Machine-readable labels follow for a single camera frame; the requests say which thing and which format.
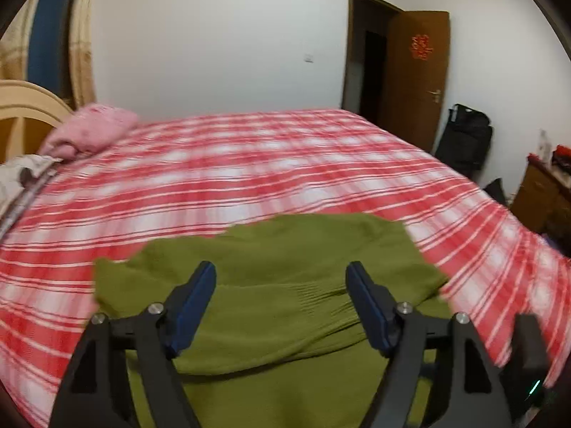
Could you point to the clear bottle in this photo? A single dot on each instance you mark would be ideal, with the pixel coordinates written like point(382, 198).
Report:
point(543, 145)

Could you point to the brown wooden door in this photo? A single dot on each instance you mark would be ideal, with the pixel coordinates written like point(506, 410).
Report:
point(415, 98)

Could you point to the red plaid bed sheet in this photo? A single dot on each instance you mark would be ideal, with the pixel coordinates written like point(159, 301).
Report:
point(267, 165)

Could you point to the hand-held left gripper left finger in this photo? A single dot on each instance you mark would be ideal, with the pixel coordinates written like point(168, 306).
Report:
point(192, 303)

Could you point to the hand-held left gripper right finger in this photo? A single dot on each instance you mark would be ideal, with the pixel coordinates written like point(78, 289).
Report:
point(368, 303)

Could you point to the green knit sweater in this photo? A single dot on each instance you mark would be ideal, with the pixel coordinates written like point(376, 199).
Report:
point(276, 267)

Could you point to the red door decoration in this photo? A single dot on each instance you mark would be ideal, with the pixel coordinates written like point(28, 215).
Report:
point(422, 46)

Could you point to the dark door frame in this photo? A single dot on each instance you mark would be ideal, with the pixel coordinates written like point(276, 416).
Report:
point(350, 53)

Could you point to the grey white blanket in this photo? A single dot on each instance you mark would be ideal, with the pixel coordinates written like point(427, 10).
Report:
point(18, 178)

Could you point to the beige curtain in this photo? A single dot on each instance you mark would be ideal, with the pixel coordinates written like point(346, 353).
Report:
point(82, 53)

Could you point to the red item on cabinet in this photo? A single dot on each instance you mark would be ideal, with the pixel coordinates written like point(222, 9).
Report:
point(562, 155)

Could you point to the blue curtain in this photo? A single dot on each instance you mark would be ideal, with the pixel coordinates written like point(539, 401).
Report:
point(47, 40)

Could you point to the black bag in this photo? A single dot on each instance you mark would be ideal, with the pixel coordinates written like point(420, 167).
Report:
point(464, 138)

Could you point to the pink pillow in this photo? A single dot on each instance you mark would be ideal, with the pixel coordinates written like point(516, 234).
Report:
point(91, 129)

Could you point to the wooden headboard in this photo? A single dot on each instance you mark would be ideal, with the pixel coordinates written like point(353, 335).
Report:
point(26, 107)

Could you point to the wooden cabinet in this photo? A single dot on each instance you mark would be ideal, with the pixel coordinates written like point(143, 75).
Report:
point(539, 196)

